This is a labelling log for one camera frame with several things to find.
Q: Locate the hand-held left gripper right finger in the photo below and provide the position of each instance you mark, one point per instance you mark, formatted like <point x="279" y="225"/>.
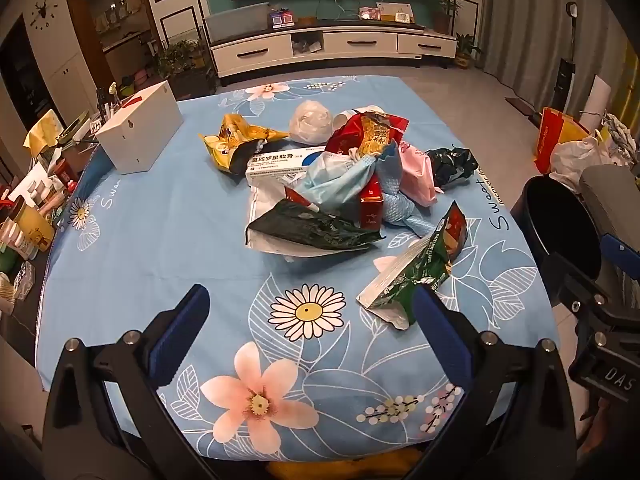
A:
<point x="445" y="340"/>

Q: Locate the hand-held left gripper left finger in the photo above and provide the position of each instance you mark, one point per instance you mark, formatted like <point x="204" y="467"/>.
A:
<point x="182" y="330"/>

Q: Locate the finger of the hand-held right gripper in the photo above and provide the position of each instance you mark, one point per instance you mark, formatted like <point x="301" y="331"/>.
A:
<point x="620" y="254"/>
<point x="570" y="280"/>

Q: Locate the black trash bin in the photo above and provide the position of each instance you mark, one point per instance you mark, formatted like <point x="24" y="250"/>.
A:
<point x="560" y="225"/>

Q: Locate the green silver snack bag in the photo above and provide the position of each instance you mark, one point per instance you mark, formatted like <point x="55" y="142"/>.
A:
<point x="425" y="265"/>

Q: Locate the red carton box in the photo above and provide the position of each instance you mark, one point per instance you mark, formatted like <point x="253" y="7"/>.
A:
<point x="372" y="210"/>

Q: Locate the white mailer bag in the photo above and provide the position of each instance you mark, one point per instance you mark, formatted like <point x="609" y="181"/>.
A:
<point x="265" y="195"/>

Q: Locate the black plastic bag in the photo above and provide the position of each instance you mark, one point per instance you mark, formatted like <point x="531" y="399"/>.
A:
<point x="452" y="167"/>

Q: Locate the dark green snack bag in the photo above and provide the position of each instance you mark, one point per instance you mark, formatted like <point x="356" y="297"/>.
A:
<point x="310" y="227"/>

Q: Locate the pink plastic bag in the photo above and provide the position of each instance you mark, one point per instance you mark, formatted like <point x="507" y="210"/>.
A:
<point x="417" y="175"/>

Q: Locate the white ointment box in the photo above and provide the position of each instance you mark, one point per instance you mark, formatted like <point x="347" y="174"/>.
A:
<point x="275" y="165"/>

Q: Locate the yellow snack bag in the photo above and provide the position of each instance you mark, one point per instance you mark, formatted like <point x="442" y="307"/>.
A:
<point x="230" y="145"/>

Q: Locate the blue face mask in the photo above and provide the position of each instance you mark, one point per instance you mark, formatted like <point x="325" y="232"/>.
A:
<point x="330" y="175"/>

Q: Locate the red snack bag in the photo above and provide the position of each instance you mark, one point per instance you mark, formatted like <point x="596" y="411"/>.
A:
<point x="365" y="135"/>

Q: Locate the white blue paper cup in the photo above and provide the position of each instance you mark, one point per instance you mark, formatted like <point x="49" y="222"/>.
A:
<point x="341" y="120"/>

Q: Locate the clear plastic bag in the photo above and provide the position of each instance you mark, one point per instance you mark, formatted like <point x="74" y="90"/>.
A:
<point x="310" y="122"/>

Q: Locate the grey sofa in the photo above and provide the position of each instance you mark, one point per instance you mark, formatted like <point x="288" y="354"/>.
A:
<point x="612" y="195"/>

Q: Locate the white plastic bag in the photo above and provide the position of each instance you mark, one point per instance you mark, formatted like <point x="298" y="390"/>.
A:
<point x="575" y="160"/>

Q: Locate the crumpled grey white cloth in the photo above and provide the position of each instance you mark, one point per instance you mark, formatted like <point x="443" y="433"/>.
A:
<point x="620" y="135"/>

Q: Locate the red shopping bag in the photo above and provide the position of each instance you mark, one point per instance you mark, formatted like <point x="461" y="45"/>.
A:
<point x="552" y="135"/>

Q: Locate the white paper roll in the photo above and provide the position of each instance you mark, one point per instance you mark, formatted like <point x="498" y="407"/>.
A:
<point x="599" y="95"/>

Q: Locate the yellow garment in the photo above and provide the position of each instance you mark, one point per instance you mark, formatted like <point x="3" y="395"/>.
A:
<point x="345" y="466"/>

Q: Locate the yellow patterned curtain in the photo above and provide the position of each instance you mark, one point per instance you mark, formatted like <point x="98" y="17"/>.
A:
<point x="627" y="90"/>

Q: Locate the black floor cleaner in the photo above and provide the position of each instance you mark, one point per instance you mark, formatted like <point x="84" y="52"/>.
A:
<point x="567" y="80"/>

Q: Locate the yellow jar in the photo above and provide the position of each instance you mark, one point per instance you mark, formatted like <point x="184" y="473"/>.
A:
<point x="30" y="227"/>

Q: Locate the red can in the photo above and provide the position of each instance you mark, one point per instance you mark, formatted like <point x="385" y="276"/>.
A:
<point x="65" y="172"/>

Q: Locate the white storage box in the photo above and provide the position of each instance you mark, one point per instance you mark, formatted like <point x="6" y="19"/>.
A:
<point x="140" y="130"/>

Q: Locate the yellow cloth bag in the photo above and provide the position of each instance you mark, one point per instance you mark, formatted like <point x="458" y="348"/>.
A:
<point x="42" y="130"/>

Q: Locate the grey curtain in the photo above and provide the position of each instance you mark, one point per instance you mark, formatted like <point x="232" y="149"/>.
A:
<point x="525" y="20"/>

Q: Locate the small potted plant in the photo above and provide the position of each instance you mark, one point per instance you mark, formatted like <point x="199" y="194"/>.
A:
<point x="465" y="50"/>

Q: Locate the cluster of potted plants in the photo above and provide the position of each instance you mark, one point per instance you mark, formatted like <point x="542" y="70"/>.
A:
<point x="185" y="62"/>

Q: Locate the tall potted plant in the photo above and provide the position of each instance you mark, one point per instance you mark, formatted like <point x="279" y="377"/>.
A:
<point x="444" y="10"/>

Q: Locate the glass fish tank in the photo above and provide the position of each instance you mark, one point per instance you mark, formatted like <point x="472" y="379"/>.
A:
<point x="235" y="22"/>

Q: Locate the white tv cabinet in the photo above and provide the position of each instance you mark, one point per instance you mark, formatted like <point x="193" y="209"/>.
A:
<point x="350" y="42"/>

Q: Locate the yellow white desk calendar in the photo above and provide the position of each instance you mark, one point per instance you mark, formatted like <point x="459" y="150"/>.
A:
<point x="397" y="12"/>

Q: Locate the wooden shelf alcove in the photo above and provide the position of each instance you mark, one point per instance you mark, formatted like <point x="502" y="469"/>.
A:
<point x="110" y="20"/>

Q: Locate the small purple display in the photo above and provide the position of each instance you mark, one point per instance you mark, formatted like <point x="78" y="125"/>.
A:
<point x="283" y="19"/>

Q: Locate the pink gift box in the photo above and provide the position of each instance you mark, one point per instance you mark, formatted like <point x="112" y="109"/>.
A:
<point x="370" y="13"/>

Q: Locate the black wall clock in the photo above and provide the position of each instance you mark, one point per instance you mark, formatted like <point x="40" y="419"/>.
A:
<point x="44" y="10"/>

